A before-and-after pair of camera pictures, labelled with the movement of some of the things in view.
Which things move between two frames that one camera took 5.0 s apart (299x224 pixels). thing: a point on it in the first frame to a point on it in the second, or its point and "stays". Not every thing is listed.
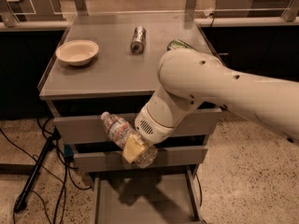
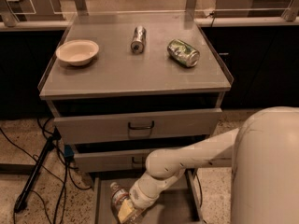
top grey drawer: [92, 129] stays
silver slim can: [138, 40] stays
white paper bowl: [77, 52] stays
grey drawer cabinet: [110, 63] stays
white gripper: [151, 129] to [139, 197]
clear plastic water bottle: [118, 130] to [117, 199]
